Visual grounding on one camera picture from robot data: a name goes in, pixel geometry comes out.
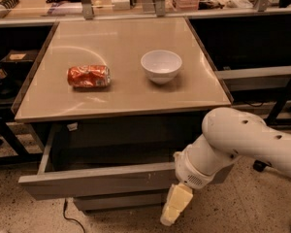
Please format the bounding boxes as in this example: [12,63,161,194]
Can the grey top drawer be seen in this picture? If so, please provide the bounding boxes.
[17,121,234,202]

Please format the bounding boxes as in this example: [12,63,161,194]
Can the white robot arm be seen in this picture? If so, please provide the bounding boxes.
[160,108,291,226]

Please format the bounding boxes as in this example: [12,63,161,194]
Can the crushed orange soda can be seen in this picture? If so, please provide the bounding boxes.
[67,65,111,88]

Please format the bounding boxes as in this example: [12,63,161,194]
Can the black box with label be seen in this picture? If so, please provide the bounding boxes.
[0,50,39,63]

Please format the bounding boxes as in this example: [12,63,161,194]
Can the grey bottom drawer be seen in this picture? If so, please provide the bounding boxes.
[73,189,168,212]

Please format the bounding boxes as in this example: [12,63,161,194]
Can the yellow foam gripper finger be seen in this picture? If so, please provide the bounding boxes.
[160,183,193,226]

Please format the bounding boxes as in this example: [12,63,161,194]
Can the white bowl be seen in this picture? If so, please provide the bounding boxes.
[141,50,182,84]

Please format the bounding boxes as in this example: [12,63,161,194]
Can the long grey workbench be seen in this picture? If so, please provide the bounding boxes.
[0,0,291,24]

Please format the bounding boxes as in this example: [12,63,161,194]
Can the black office chair base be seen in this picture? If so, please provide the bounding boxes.
[253,160,272,172]

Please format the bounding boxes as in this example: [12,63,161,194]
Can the grey drawer cabinet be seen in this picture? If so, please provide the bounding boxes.
[11,17,235,212]

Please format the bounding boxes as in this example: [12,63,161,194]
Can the black cable on floor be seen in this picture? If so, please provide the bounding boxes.
[62,197,87,233]

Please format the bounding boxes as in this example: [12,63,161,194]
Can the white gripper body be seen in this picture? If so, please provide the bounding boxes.
[174,151,213,189]

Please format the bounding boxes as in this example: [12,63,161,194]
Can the grey drawer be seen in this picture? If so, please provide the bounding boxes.
[17,121,234,202]
[73,189,168,212]

